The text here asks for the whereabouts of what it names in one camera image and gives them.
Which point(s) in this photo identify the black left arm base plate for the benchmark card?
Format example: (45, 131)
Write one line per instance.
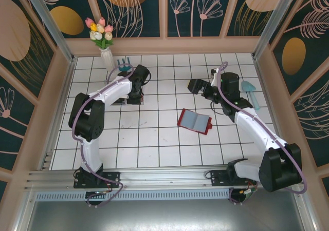
(113, 179)

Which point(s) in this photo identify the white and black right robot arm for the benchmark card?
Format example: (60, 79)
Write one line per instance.
(254, 128)

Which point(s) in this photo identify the clear acrylic card organizer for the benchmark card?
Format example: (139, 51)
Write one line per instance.
(123, 103)

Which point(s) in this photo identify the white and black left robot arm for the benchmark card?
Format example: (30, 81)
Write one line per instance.
(113, 91)

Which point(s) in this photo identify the white ribbed vase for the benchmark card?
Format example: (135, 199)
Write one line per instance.
(108, 61)

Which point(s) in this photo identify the artificial tulip bouquet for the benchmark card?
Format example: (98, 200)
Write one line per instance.
(100, 34)

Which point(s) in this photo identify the grey metal sheet panel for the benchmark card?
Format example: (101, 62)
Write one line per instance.
(164, 216)

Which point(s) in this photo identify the aluminium frame post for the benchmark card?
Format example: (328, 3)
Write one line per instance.
(51, 25)
(275, 23)

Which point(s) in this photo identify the black credit card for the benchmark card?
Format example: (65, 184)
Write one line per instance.
(195, 86)

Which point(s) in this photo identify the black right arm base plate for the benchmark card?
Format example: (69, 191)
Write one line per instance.
(218, 178)

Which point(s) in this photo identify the green circuit board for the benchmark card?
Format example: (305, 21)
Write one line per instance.
(249, 193)

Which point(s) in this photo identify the aluminium mounting rail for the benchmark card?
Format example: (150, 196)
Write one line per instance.
(164, 177)

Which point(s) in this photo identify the red card holder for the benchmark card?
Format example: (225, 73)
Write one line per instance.
(194, 120)

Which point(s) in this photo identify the teal plastic trowel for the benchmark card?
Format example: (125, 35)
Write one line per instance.
(253, 95)

